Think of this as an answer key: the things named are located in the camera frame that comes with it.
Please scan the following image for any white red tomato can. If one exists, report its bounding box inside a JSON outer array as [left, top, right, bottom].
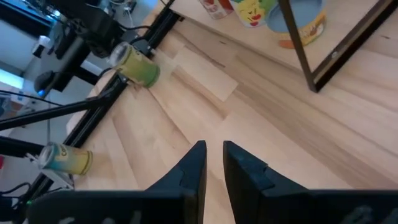
[[198, 0, 234, 21]]

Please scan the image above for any black aluminium rail frame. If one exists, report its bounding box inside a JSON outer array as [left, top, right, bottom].
[[0, 6, 184, 224]]

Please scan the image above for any large yellow teal label can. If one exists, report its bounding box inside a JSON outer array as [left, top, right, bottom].
[[37, 141, 94, 176]]

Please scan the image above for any short yellow label can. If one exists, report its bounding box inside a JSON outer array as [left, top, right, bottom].
[[266, 0, 327, 50]]

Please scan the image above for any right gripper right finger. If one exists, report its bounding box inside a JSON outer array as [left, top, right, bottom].
[[223, 141, 308, 224]]

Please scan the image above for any green red label can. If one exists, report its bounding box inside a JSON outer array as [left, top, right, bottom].
[[230, 0, 277, 28]]

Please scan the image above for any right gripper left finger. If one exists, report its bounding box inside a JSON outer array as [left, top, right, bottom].
[[146, 140, 208, 224]]

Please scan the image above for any black round device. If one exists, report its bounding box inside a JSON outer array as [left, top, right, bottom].
[[33, 70, 58, 96]]

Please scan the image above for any wooden shelf with black frame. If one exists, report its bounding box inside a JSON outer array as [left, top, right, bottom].
[[169, 0, 398, 93]]

